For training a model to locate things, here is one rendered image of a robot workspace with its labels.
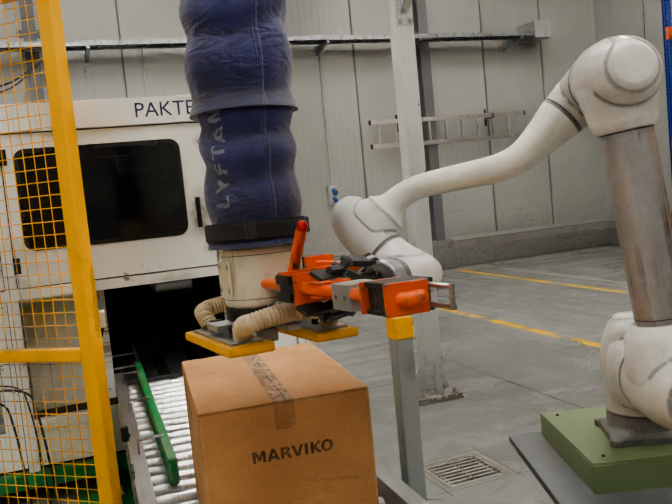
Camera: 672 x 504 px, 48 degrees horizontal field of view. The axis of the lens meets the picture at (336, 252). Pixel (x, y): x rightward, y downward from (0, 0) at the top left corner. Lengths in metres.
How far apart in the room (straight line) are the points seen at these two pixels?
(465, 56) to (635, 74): 10.90
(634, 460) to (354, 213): 0.77
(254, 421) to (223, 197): 0.52
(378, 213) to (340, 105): 9.64
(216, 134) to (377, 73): 10.01
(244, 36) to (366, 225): 0.47
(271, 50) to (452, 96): 10.53
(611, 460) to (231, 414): 0.81
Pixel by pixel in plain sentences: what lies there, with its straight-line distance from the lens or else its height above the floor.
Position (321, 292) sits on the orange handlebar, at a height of 1.24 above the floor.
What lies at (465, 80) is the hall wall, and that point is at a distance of 12.27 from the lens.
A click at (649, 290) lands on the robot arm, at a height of 1.17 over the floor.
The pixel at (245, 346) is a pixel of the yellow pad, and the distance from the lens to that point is 1.52.
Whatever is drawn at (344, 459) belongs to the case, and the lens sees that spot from 1.84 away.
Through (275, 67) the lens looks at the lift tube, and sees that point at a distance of 1.64.
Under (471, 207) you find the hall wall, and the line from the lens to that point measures 12.16.
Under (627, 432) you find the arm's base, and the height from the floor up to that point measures 0.84.
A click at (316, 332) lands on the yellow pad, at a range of 1.59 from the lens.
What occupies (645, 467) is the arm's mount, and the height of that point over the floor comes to 0.80.
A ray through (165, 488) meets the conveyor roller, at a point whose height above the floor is 0.54.
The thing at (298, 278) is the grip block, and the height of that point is 1.26.
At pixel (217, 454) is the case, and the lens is 1.78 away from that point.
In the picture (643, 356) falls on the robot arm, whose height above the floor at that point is 1.05.
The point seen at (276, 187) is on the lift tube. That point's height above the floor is 1.43.
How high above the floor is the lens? 1.42
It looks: 5 degrees down
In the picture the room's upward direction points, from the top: 6 degrees counter-clockwise
